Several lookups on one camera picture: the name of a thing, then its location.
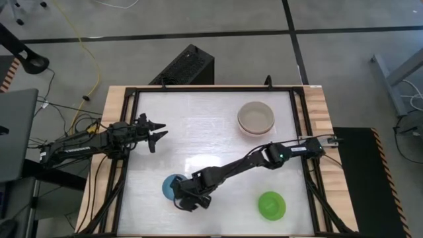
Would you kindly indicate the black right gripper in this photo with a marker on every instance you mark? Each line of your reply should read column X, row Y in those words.
column 198, row 190

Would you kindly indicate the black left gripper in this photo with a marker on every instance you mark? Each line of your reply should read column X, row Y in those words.
column 140, row 129

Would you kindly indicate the orange patterned bowl blue interior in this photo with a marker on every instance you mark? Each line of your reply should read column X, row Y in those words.
column 168, row 188

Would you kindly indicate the off-white bowl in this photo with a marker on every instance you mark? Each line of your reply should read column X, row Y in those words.
column 256, row 115

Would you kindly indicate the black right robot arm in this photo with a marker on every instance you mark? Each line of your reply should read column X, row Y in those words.
column 238, row 165

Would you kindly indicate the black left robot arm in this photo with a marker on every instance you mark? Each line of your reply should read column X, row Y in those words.
column 76, row 147

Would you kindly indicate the black computer tower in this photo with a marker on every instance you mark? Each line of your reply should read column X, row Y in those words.
column 185, row 67

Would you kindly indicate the pink bowl green interior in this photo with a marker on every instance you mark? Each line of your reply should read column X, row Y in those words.
column 271, row 205

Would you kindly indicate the grey laptop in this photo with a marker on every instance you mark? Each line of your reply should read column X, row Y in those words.
column 16, row 132

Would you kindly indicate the black stand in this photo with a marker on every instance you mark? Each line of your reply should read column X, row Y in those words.
column 23, row 53

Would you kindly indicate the black hazard-striped floor mat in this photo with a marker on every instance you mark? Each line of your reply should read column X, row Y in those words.
column 363, row 185

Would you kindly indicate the office chair base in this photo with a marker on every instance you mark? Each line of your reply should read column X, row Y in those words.
column 20, row 10

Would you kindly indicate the grey desk leg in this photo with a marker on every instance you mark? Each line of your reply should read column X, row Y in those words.
column 393, row 82

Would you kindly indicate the black table frame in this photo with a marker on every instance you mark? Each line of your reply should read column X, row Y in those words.
column 215, row 89

